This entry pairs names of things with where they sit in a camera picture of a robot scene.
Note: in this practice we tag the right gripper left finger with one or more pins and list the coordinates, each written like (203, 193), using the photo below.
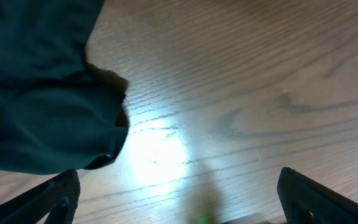
(56, 199)

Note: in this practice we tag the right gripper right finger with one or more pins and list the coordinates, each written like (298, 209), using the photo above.
(306, 201)

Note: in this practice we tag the black polo shirt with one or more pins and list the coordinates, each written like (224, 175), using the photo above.
(57, 111)

